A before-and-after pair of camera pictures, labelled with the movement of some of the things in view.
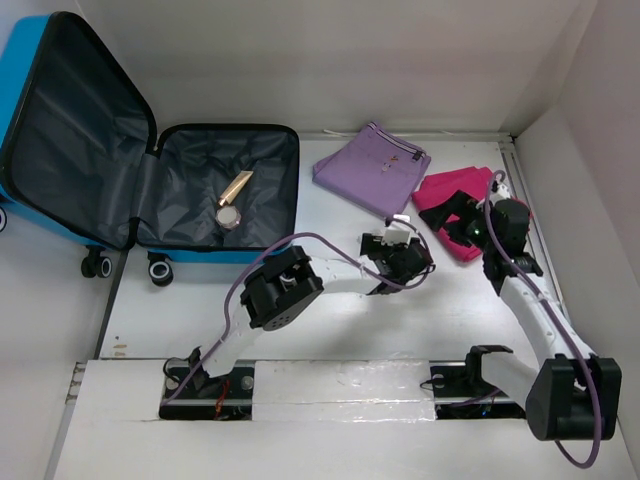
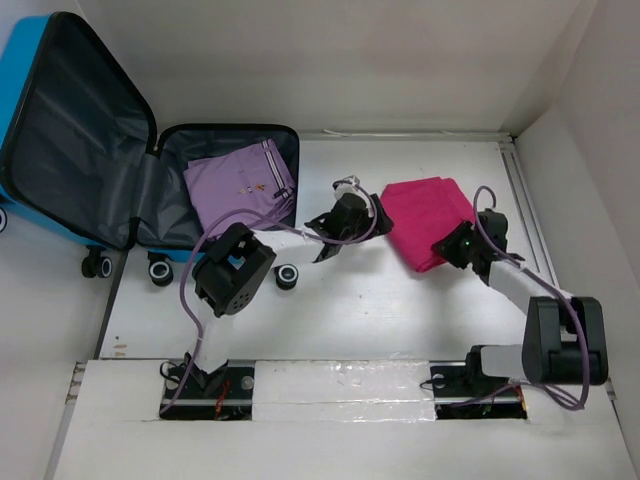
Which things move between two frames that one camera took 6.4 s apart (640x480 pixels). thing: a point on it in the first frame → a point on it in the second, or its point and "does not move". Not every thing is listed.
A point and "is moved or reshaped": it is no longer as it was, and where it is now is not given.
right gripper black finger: x=437 y=218 → x=459 y=247
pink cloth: x=472 y=181 is moved or reshaped
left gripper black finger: x=383 y=255 → x=384 y=223
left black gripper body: x=400 y=248 → x=363 y=229
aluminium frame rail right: x=517 y=178 does not move
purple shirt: x=372 y=169 → x=256 y=178
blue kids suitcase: x=81 y=158 does not move
